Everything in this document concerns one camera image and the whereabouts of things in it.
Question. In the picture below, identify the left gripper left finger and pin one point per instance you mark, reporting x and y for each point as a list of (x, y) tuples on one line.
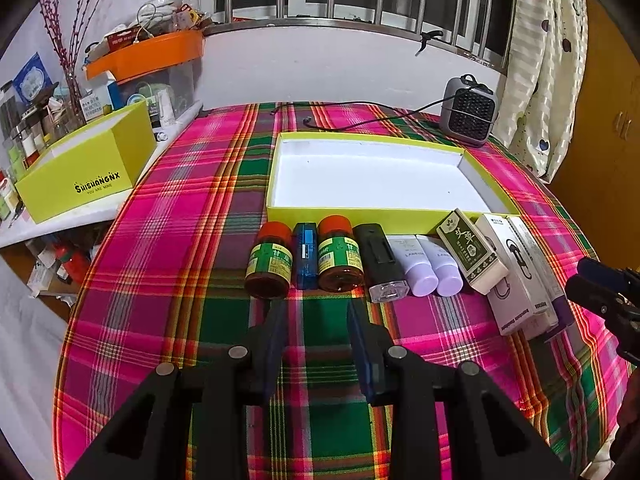
[(267, 343)]

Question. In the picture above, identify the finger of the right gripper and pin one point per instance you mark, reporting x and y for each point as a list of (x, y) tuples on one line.
[(624, 282), (620, 316)]

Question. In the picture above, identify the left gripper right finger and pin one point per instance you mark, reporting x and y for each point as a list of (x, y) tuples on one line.
[(370, 343)]

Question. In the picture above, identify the white earphone box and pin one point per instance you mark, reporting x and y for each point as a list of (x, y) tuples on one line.
[(519, 297)]

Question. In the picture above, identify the brown jar orange lid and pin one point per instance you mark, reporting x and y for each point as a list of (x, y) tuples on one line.
[(270, 264), (339, 263)]

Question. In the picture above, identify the white lavender cream tube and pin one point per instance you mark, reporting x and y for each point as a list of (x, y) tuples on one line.
[(418, 270)]

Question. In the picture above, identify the blue translucent small box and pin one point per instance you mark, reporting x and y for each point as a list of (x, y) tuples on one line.
[(306, 256)]

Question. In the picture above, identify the green white medicine box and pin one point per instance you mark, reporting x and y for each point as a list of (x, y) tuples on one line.
[(479, 263)]

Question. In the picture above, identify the white purple long box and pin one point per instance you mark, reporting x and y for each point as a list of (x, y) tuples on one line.
[(559, 316)]

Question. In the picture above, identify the wooden wardrobe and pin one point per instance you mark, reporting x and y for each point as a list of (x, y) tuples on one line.
[(598, 181)]

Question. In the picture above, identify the pink plaid tablecloth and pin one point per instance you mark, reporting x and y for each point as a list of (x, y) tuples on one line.
[(167, 286)]

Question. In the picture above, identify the shallow yellow-green tray box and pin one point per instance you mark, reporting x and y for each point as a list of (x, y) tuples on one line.
[(406, 186)]

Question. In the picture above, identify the cream patterned curtain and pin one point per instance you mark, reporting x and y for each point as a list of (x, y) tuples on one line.
[(546, 66)]

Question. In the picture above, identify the small grey space heater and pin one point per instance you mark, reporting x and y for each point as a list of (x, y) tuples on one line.
[(469, 110)]

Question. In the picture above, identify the yellow-green box lid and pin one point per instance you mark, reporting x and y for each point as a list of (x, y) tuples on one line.
[(103, 158)]

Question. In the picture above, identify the clear plastic storage box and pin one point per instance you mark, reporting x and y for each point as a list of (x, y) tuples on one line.
[(168, 93)]

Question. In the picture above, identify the white side shelf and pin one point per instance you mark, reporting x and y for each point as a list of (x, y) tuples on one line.
[(106, 208)]

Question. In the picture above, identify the blue white carton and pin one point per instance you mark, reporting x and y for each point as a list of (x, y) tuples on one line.
[(98, 100)]

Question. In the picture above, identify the black clip on sill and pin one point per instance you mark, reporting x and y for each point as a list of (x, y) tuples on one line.
[(426, 37)]

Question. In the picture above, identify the orange plastic bin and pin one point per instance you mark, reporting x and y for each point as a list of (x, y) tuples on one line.
[(149, 56)]

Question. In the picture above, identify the red twig branches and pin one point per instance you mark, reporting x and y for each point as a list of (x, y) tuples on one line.
[(67, 47)]

